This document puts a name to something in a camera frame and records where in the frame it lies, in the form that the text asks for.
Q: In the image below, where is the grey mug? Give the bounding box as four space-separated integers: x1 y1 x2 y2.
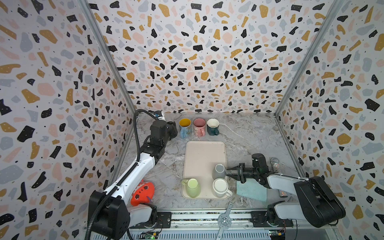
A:
212 164 226 180

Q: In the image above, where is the light blue mug yellow inside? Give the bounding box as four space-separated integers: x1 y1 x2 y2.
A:
179 118 193 139

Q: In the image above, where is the pink mug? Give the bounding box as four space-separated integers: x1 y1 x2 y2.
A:
193 118 207 138

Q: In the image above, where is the dark green mug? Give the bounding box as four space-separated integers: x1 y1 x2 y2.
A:
207 119 220 136

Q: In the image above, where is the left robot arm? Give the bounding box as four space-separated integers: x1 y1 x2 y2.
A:
85 109 178 240

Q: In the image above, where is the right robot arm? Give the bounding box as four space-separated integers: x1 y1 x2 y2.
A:
225 154 346 228

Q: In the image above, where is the white mug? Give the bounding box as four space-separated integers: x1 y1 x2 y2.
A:
213 178 233 199

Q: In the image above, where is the light green mug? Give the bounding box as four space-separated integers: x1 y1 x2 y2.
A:
182 178 201 198

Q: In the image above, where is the teal cloth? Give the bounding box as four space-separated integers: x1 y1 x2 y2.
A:
236 179 267 202

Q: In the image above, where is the glitter bottle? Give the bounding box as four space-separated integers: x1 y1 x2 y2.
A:
270 157 288 198

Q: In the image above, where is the beige tray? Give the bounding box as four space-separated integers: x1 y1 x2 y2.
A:
183 141 229 200

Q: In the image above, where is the red fish plush toy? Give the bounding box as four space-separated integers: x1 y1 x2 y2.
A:
130 181 155 206

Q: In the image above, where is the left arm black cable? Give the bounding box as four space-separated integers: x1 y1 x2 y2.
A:
132 108 160 164

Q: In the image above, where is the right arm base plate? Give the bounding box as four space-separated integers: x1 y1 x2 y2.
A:
250 210 294 228

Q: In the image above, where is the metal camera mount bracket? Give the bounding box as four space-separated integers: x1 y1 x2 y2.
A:
216 197 236 240

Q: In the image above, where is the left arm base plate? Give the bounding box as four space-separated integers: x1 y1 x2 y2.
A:
130 212 172 230

